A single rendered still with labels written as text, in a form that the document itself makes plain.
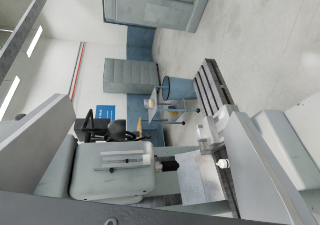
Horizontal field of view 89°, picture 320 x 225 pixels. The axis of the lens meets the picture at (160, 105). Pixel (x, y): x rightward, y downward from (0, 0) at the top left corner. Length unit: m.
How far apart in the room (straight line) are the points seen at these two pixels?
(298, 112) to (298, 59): 0.97
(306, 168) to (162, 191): 0.75
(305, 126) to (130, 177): 0.75
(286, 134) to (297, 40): 1.16
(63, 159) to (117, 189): 0.22
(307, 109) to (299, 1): 1.28
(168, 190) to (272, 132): 0.70
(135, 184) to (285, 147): 0.62
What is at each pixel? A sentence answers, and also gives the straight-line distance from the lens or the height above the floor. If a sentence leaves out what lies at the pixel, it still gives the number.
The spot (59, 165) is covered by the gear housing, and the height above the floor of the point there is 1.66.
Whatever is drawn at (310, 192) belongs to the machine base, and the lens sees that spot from 1.61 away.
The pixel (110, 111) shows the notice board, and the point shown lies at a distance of 5.85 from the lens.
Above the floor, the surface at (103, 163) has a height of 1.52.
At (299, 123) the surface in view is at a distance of 0.93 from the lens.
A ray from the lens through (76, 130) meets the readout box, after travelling 1.10.
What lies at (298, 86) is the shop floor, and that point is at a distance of 1.81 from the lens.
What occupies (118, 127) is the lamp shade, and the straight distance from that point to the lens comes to 0.56.
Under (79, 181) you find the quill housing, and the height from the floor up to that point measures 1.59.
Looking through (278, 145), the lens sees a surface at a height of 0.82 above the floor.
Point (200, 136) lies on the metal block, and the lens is 0.91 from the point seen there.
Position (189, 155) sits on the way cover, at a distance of 1.23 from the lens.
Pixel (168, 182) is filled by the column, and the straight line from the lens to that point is 1.19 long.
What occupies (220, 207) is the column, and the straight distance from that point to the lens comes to 1.31.
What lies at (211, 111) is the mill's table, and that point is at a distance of 1.07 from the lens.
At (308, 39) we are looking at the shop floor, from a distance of 1.85.
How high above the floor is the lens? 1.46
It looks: 14 degrees down
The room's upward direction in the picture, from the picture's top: 89 degrees counter-clockwise
